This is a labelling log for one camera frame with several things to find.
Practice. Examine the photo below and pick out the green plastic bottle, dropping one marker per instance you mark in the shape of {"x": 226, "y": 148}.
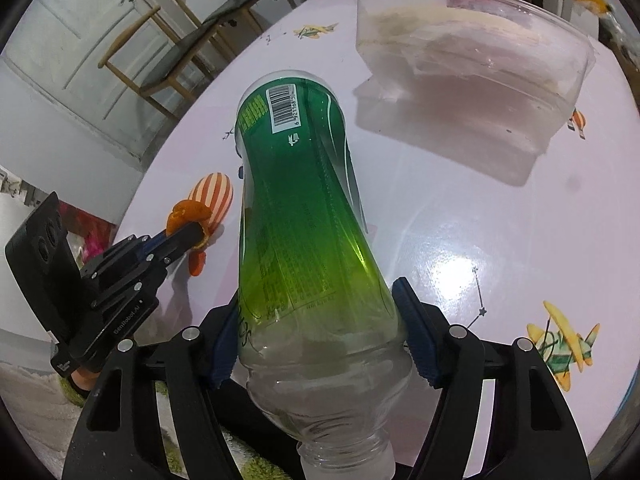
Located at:
{"x": 300, "y": 220}

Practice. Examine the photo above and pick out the pink printed tablecloth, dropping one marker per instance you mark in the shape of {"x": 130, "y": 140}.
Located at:
{"x": 450, "y": 220}

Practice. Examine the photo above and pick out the orange peel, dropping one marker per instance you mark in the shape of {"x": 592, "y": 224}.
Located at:
{"x": 187, "y": 210}

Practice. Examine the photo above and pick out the pink printed cloth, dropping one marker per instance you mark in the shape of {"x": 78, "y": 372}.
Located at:
{"x": 85, "y": 230}

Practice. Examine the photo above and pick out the white green fuzzy cloth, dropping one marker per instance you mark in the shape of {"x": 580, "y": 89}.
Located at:
{"x": 35, "y": 410}

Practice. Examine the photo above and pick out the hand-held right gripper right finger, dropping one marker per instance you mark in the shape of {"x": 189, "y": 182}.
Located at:
{"x": 417, "y": 335}

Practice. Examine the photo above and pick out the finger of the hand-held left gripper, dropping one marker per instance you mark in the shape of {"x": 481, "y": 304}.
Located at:
{"x": 175, "y": 242}
{"x": 117, "y": 255}

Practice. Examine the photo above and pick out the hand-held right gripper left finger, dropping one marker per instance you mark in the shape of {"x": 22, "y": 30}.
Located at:
{"x": 224, "y": 355}

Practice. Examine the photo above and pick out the clear plastic food container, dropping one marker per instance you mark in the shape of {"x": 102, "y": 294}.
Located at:
{"x": 475, "y": 60}

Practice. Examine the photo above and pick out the white door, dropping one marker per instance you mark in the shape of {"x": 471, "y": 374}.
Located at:
{"x": 75, "y": 35}

